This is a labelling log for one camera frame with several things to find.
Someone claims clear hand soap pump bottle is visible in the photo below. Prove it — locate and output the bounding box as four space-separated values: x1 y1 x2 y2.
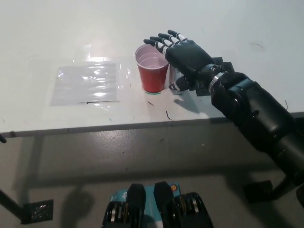
168 64 184 96

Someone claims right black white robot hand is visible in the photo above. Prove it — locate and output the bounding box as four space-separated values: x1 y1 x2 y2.
143 29 214 92

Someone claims black tape patch on table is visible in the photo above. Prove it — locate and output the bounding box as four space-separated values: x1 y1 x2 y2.
189 56 235 97

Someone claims black table leg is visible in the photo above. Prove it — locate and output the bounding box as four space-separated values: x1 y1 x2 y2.
0 189 26 218
272 173 300 198

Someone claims clear plastic sheet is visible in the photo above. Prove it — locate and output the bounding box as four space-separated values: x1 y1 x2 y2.
50 62 121 106

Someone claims red plastic cup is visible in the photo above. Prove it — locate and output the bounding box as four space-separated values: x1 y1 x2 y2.
134 44 170 93

